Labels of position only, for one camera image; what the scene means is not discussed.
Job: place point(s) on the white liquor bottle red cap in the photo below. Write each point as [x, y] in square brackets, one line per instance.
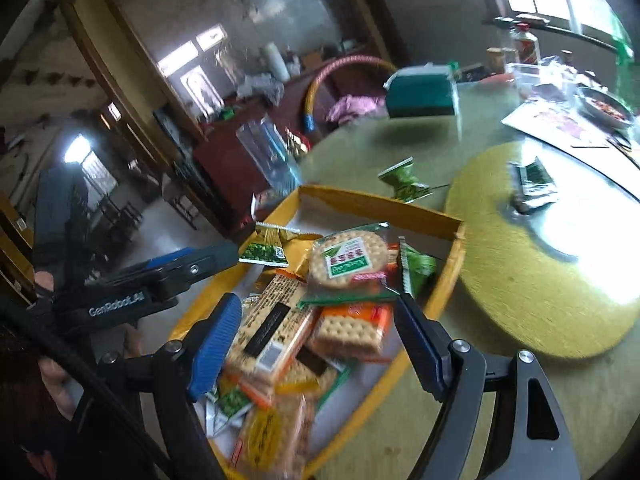
[526, 44]

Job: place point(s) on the round cracker green label pack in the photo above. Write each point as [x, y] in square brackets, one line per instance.
[349, 266]

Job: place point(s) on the green candy wrapper packet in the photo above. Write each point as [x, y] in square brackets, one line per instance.
[406, 186]

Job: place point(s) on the red yellow hoop chair back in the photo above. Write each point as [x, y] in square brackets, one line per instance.
[355, 74]

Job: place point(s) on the green tissue box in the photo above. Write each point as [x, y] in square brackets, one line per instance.
[422, 91]

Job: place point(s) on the white paper placemat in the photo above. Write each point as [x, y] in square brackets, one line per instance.
[570, 132]

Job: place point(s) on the brown biscuit bar pack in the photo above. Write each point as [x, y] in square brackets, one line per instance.
[272, 333]

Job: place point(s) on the orange square cracker pack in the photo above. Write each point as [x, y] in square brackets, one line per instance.
[352, 332]

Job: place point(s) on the pink cloth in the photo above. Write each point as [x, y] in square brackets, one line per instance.
[349, 108]

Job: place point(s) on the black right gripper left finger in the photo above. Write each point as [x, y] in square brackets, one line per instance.
[208, 343]

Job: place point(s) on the yellow cardboard tray box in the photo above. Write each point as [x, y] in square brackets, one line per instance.
[346, 392]

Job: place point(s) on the yellow round biscuit pack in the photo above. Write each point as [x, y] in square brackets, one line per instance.
[274, 442]

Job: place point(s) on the green pea snack packet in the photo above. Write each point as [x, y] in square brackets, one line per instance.
[267, 248]

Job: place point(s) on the bowl of red food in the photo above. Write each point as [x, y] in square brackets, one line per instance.
[605, 109]

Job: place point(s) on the white green seaweed packet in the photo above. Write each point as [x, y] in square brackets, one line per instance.
[532, 187]

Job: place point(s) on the bright green snack bag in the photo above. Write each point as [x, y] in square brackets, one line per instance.
[418, 272]

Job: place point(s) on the clear plastic container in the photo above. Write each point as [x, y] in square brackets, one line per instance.
[551, 82]

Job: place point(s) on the clear plastic pitcher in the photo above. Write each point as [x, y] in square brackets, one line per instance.
[262, 141]

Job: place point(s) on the green plastic bottle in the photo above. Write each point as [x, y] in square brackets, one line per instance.
[627, 68]

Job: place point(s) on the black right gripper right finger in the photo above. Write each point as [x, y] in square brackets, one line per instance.
[427, 345]

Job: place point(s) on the dark wooden sideboard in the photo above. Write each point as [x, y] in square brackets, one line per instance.
[228, 168]

